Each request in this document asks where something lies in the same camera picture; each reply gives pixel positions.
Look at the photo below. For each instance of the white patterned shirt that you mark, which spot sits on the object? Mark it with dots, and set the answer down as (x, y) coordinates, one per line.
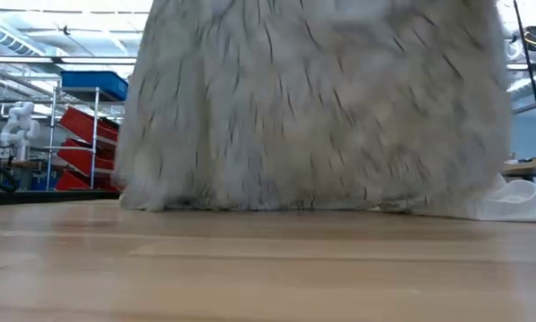
(317, 112)

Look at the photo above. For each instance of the white printed T-shirt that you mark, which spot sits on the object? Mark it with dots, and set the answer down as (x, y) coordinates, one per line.
(513, 201)

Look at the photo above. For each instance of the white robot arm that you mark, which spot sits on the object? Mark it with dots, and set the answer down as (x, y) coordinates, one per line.
(19, 129)

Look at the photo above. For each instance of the red storage shelf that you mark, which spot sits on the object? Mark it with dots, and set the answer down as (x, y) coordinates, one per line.
(94, 147)

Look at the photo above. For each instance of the red ribbed crate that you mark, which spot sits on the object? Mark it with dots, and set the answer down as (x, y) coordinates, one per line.
(88, 158)
(79, 182)
(88, 127)

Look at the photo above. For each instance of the blue plastic storage bin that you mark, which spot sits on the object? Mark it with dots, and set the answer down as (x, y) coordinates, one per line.
(93, 85)

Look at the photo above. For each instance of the small blue box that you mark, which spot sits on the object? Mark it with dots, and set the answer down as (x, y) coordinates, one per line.
(41, 183)

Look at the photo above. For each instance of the wooden background table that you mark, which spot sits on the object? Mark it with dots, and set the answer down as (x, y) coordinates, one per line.
(527, 167)

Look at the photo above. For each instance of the wooden desk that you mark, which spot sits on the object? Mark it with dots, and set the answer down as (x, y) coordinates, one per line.
(8, 164)

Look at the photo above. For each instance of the black aluminium table frame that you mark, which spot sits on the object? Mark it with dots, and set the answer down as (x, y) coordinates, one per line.
(48, 197)

